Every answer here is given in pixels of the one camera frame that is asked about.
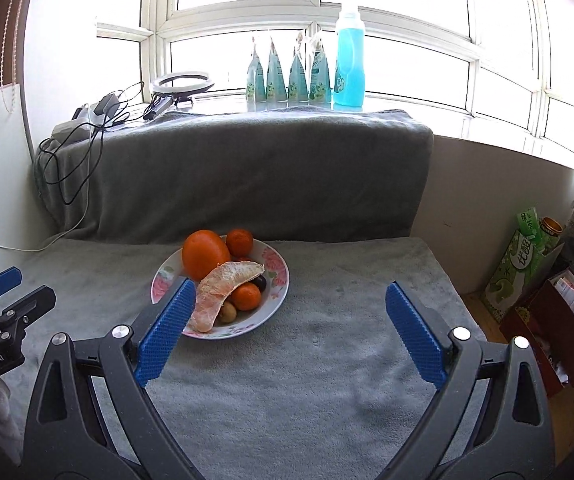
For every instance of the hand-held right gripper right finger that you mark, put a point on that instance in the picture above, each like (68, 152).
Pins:
(414, 332)

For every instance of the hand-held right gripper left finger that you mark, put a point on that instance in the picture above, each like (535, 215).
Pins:
(167, 330)

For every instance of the brown longan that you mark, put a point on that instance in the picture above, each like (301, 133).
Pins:
(228, 313)

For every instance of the peeled pomelo segment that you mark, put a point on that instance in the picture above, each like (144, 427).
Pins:
(217, 285)

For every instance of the small mandarin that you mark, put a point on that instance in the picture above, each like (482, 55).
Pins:
(239, 242)
(246, 296)

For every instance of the large orange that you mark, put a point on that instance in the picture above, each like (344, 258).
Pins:
(204, 252)

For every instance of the white floral plate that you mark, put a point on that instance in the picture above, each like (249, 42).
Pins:
(274, 270)

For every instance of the grey fleece blanket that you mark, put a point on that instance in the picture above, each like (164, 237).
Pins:
(317, 360)
(247, 175)

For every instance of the green drink carton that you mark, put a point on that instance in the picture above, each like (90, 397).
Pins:
(514, 265)

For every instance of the brown cardboard box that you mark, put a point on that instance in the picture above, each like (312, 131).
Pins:
(552, 340)

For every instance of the white red packet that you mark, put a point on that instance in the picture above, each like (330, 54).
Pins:
(567, 285)

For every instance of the white power strip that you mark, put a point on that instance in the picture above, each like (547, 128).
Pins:
(74, 130)

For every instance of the metal drink can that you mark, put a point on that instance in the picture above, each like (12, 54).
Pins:
(551, 227)

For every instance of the grey power adapter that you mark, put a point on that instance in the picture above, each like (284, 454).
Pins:
(108, 104)

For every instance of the blue detergent bottle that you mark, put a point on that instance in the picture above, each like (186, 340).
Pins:
(349, 70)

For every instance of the white window frame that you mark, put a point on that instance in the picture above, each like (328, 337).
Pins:
(312, 5)

